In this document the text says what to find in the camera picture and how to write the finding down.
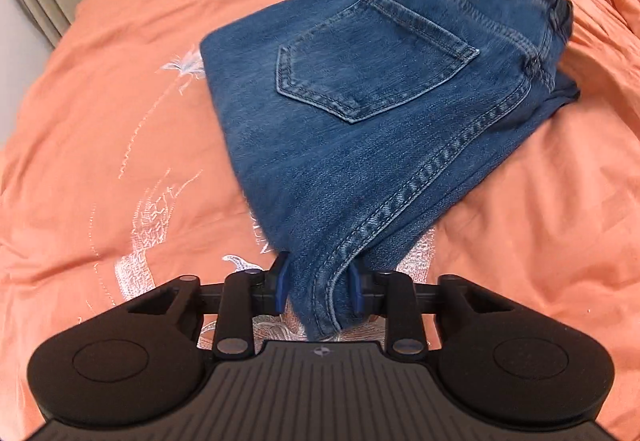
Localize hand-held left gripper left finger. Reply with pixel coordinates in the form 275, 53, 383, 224
125, 251, 290, 358

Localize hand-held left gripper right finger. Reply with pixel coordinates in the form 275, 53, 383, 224
348, 261, 518, 358

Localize blue denim pants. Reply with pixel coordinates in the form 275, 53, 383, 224
200, 0, 582, 341

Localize orange embroidered bed cover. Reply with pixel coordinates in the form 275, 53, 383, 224
0, 0, 640, 427

